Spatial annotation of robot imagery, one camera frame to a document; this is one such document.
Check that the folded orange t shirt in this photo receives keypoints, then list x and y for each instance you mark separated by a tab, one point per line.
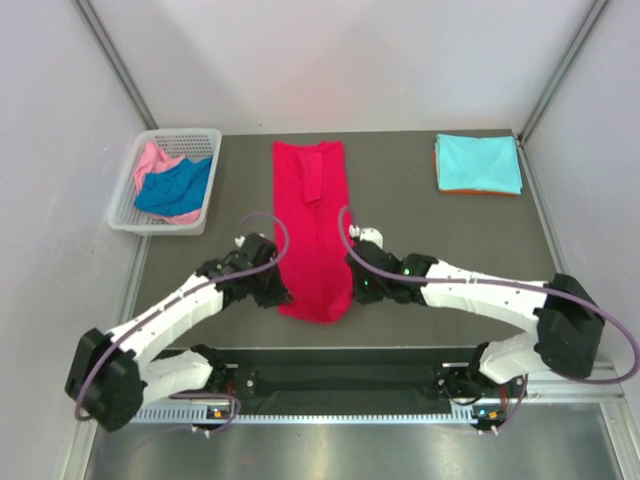
465	191

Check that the folded light blue t shirt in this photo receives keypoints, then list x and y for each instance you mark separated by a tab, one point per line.
490	163

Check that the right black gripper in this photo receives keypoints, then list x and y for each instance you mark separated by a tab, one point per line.
361	295

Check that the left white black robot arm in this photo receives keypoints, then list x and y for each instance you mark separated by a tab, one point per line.
115	373

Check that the pink t shirt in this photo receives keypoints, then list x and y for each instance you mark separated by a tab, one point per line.
154	159

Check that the right aluminium frame post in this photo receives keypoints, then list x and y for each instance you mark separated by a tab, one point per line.
594	14

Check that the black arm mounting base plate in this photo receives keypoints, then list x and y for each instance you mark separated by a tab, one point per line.
262	380

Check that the white perforated plastic basket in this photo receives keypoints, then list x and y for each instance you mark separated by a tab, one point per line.
195	144

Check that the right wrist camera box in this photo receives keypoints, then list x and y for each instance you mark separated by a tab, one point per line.
369	234

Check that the red t shirt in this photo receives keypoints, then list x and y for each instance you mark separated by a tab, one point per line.
310	186

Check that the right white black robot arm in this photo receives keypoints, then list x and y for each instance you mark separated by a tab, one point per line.
557	330

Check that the white slotted cable duct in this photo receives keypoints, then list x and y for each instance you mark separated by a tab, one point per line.
205	414

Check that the left aluminium frame post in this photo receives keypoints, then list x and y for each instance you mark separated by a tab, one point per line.
92	21

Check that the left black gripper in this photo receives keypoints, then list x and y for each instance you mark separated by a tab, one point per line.
278	295

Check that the aluminium frame post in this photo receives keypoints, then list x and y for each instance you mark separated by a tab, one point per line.
92	21
594	14

